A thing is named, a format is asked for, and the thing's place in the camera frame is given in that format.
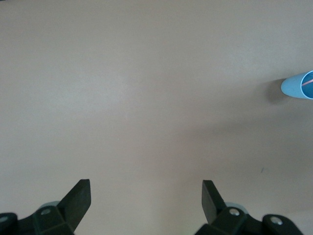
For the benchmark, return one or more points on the blue cup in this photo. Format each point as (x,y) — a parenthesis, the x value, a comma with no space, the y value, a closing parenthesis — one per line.
(293,86)

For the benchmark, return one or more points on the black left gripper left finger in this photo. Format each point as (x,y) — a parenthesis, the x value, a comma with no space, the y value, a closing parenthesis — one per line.
(68,208)

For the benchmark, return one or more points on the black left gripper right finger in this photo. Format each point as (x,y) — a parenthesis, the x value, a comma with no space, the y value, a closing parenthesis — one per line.
(220,210)

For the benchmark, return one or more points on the pink chopstick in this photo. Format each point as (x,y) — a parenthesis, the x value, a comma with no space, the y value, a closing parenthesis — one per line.
(307,82)

